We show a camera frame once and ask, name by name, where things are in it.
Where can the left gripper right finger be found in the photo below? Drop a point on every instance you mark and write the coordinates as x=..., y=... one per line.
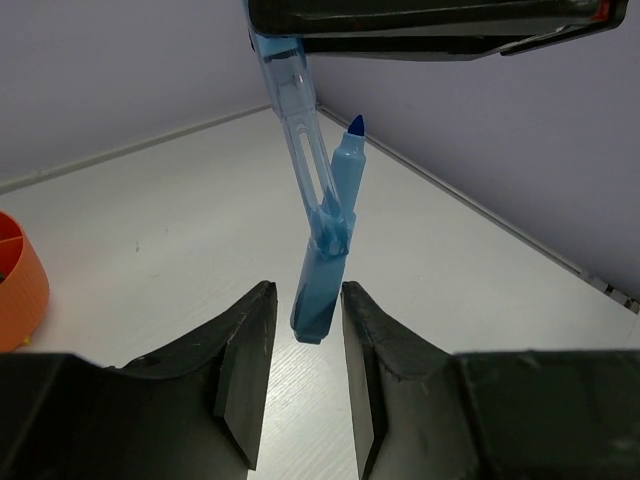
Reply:
x=419, y=412

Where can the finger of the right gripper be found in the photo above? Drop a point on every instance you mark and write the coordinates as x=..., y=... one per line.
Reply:
x=432, y=31

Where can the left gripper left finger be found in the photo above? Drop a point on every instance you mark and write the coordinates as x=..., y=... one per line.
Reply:
x=192, y=409

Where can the blue highlighter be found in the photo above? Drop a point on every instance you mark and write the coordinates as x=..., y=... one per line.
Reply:
x=329, y=185

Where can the orange round organizer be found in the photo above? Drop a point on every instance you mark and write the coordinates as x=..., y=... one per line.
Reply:
x=25, y=287

